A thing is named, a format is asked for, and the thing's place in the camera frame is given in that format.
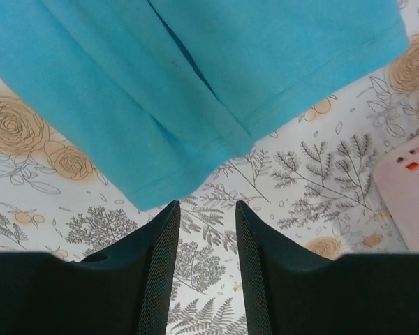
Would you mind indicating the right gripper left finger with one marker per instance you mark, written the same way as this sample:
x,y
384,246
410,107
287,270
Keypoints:
x,y
124,288

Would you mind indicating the white plastic basket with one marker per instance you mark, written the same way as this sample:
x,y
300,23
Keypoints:
x,y
399,189

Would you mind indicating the turquoise t shirt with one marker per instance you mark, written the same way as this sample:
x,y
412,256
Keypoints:
x,y
158,94

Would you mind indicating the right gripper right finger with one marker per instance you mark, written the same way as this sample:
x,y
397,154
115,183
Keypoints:
x,y
290,290

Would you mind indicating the floral table mat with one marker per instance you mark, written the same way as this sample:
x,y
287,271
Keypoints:
x,y
311,180

